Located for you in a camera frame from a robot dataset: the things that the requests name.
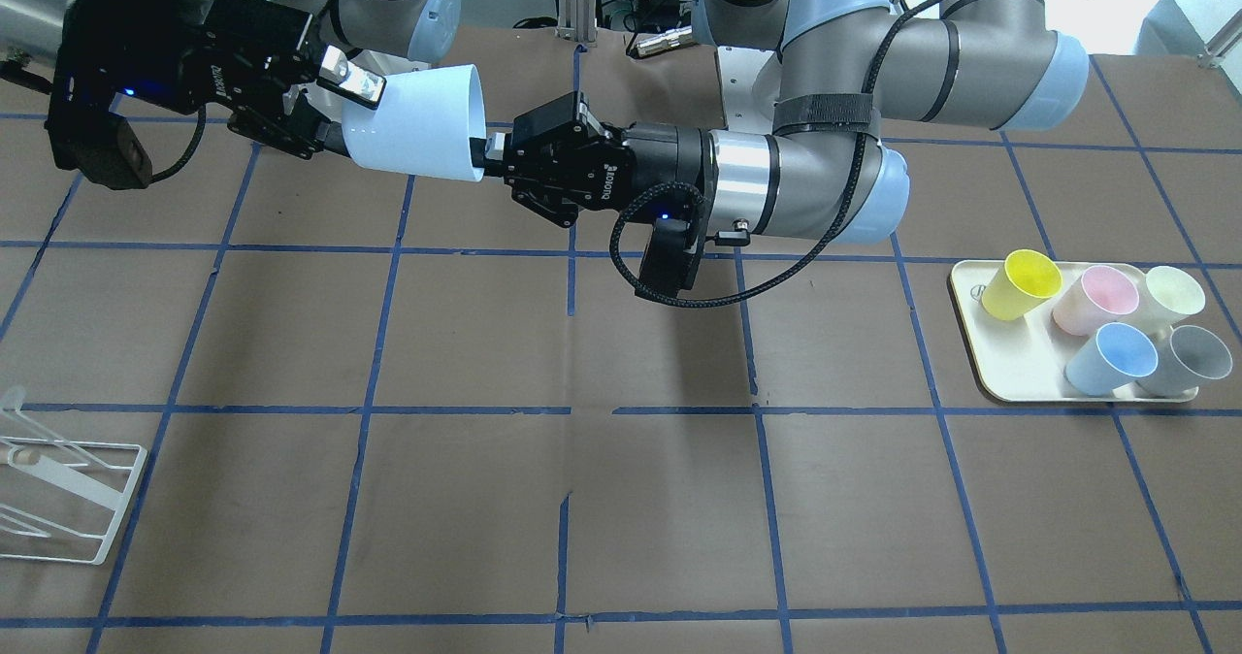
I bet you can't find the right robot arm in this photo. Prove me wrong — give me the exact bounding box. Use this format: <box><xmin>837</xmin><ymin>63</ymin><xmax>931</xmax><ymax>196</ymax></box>
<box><xmin>2</xmin><ymin>0</ymin><xmax>462</xmax><ymax>189</ymax></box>

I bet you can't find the yellow plastic cup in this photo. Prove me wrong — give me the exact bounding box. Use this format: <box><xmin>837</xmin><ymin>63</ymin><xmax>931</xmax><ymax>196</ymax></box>
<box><xmin>980</xmin><ymin>249</ymin><xmax>1063</xmax><ymax>321</ymax></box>

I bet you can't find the pink plastic cup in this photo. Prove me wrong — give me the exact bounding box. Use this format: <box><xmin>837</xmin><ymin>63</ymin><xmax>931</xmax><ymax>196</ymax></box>
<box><xmin>1052</xmin><ymin>264</ymin><xmax>1140</xmax><ymax>338</ymax></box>

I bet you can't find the white wire cup rack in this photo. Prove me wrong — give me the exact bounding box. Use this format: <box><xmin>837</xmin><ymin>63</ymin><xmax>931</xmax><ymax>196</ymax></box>
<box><xmin>1</xmin><ymin>387</ymin><xmax>149</xmax><ymax>566</ymax></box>

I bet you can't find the light blue plastic cup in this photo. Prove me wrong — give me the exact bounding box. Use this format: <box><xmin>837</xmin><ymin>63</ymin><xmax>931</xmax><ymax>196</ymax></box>
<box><xmin>342</xmin><ymin>65</ymin><xmax>484</xmax><ymax>181</ymax></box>

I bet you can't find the black braided cable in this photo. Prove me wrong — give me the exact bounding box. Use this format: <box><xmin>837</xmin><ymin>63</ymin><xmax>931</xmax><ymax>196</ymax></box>
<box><xmin>609</xmin><ymin>0</ymin><xmax>981</xmax><ymax>310</ymax></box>

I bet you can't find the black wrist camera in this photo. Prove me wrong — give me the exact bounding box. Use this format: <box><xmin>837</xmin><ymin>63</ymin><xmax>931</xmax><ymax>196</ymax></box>
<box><xmin>46</xmin><ymin>110</ymin><xmax>152</xmax><ymax>190</ymax></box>
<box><xmin>638</xmin><ymin>217</ymin><xmax>703</xmax><ymax>299</ymax></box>

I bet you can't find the grey plastic cup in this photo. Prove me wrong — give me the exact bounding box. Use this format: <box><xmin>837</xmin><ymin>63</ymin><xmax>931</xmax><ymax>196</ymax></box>
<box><xmin>1136</xmin><ymin>325</ymin><xmax>1235</xmax><ymax>398</ymax></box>

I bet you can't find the cream plastic cup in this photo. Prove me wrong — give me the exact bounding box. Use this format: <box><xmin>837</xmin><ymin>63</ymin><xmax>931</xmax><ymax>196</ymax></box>
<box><xmin>1124</xmin><ymin>266</ymin><xmax>1206</xmax><ymax>335</ymax></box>

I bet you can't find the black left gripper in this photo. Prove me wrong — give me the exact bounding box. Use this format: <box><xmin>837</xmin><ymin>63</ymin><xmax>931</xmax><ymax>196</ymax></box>
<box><xmin>469</xmin><ymin>91</ymin><xmax>705</xmax><ymax>228</ymax></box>

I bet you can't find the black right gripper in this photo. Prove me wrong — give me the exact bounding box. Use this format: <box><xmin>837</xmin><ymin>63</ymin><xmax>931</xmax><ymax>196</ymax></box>
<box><xmin>53</xmin><ymin>0</ymin><xmax>386</xmax><ymax>158</ymax></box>

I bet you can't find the cream plastic tray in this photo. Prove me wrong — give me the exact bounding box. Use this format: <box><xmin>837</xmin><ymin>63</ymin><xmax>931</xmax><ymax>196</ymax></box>
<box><xmin>949</xmin><ymin>259</ymin><xmax>1199</xmax><ymax>405</ymax></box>

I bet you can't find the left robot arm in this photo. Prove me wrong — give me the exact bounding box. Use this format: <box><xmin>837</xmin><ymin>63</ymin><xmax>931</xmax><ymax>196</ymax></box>
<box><xmin>484</xmin><ymin>0</ymin><xmax>1090</xmax><ymax>244</ymax></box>

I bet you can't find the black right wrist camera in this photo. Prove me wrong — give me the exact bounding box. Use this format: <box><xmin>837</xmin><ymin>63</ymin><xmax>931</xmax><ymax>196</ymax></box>
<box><xmin>46</xmin><ymin>110</ymin><xmax>152</xmax><ymax>190</ymax></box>

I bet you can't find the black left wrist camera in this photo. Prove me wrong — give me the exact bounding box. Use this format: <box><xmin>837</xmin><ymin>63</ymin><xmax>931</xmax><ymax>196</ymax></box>
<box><xmin>638</xmin><ymin>217</ymin><xmax>703</xmax><ymax>299</ymax></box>

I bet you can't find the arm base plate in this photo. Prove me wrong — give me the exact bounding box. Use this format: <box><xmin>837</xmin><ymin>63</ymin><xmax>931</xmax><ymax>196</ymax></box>
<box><xmin>717</xmin><ymin>47</ymin><xmax>782</xmax><ymax>134</ymax></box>

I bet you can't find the silver metal connector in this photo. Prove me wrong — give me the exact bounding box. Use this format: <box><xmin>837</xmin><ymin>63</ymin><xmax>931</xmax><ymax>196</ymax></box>
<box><xmin>626</xmin><ymin>26</ymin><xmax>698</xmax><ymax>60</ymax></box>

